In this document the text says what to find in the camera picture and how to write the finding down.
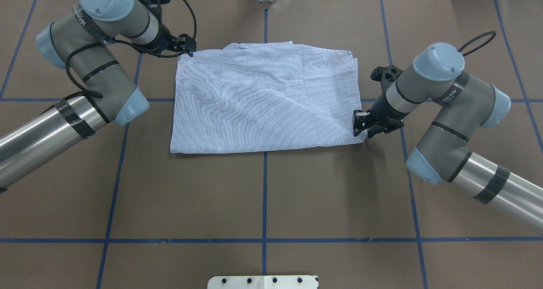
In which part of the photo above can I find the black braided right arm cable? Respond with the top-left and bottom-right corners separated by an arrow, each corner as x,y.
457,31 -> 497,57

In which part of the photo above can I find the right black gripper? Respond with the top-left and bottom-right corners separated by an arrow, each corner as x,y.
353,65 -> 406,139

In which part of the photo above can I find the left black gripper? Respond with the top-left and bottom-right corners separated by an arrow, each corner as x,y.
131,0 -> 196,57

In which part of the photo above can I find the light blue striped shirt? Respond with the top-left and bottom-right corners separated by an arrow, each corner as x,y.
169,42 -> 367,154

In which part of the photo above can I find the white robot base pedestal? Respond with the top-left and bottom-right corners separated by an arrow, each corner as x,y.
207,275 -> 319,289

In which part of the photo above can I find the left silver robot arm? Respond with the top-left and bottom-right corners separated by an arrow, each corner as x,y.
0,0 -> 196,193

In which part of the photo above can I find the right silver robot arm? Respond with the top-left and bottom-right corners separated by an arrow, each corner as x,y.
353,42 -> 542,232

